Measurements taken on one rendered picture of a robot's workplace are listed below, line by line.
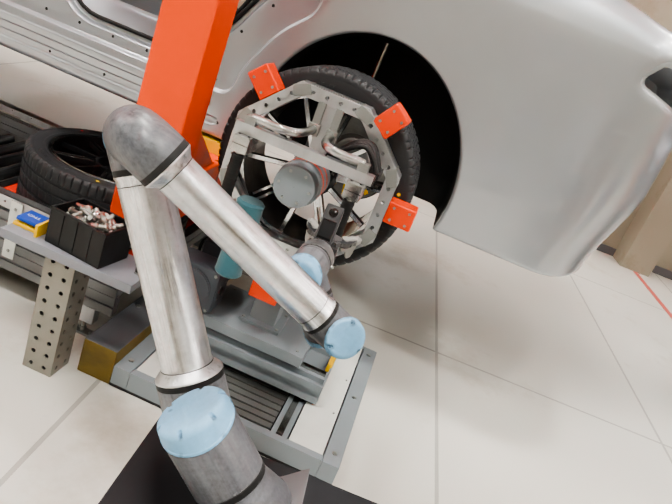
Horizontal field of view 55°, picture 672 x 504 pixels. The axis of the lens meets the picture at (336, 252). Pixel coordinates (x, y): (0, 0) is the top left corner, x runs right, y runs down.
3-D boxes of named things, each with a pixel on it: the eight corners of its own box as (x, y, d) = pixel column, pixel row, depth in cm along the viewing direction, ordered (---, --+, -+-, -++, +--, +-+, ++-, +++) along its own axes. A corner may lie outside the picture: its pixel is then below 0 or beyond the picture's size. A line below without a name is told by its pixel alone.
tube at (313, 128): (317, 137, 196) (328, 104, 192) (300, 147, 178) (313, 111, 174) (264, 115, 197) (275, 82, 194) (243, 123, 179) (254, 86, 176)
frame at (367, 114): (358, 279, 214) (422, 126, 194) (354, 286, 208) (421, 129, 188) (211, 215, 218) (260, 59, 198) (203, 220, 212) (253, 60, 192)
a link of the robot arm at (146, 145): (136, 85, 111) (381, 334, 134) (133, 91, 123) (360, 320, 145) (87, 131, 109) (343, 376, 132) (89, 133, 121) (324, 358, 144)
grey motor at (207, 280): (236, 308, 270) (261, 235, 257) (195, 353, 231) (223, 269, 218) (197, 291, 271) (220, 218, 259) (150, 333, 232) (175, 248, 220)
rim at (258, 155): (413, 106, 218) (273, 73, 224) (406, 113, 196) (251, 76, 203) (380, 243, 235) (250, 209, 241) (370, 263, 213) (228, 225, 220)
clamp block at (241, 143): (255, 151, 187) (261, 134, 186) (245, 156, 179) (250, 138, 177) (239, 144, 188) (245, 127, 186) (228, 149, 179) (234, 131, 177)
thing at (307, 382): (335, 360, 261) (343, 341, 257) (314, 407, 227) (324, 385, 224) (224, 311, 264) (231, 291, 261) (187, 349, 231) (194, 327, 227)
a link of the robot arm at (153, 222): (175, 470, 135) (85, 110, 119) (168, 436, 151) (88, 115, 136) (245, 447, 139) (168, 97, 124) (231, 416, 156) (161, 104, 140)
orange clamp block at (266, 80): (286, 89, 201) (274, 62, 199) (279, 91, 193) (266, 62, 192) (267, 98, 203) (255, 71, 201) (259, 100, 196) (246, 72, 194)
